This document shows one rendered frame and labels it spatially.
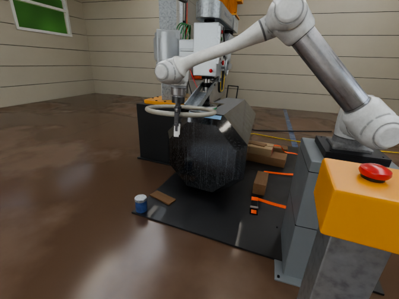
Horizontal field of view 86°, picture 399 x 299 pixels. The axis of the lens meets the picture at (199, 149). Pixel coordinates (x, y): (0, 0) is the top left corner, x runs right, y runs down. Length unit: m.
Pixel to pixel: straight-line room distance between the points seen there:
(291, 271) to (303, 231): 0.31
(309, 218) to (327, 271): 0.91
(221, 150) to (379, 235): 1.59
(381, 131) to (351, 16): 6.36
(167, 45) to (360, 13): 5.63
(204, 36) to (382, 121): 1.44
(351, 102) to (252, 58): 6.08
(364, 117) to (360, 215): 0.75
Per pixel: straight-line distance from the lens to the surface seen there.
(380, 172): 0.39
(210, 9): 2.02
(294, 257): 1.55
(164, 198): 2.11
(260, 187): 2.24
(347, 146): 1.33
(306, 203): 1.31
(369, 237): 0.39
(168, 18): 2.79
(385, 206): 0.37
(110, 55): 8.95
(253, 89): 7.08
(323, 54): 1.03
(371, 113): 1.09
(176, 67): 1.07
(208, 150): 1.93
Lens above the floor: 1.23
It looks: 22 degrees down
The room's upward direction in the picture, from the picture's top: 2 degrees clockwise
